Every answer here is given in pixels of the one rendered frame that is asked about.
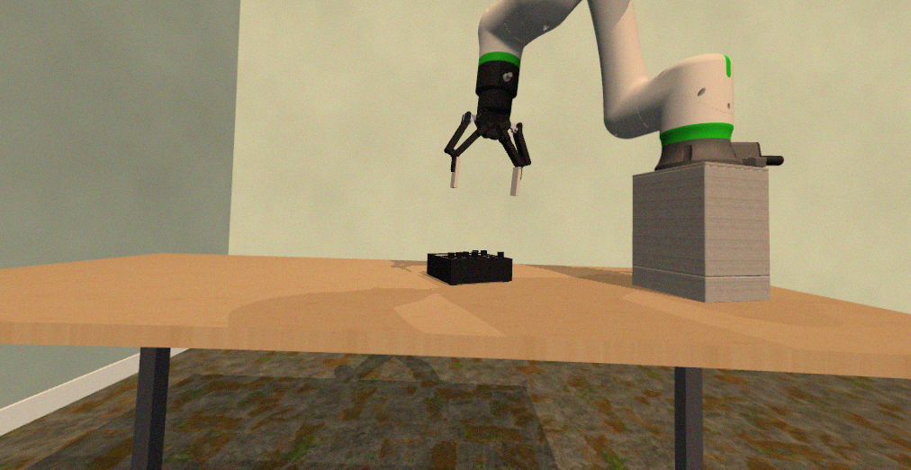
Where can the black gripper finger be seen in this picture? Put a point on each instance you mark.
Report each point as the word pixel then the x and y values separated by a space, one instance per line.
pixel 519 156
pixel 455 153

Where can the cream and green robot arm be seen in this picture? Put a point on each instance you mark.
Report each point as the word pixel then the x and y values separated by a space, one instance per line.
pixel 692 101

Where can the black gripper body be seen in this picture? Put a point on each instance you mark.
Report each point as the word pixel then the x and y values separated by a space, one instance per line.
pixel 494 106

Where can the black lighting desk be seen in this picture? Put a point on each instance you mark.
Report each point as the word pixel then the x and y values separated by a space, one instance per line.
pixel 469 268

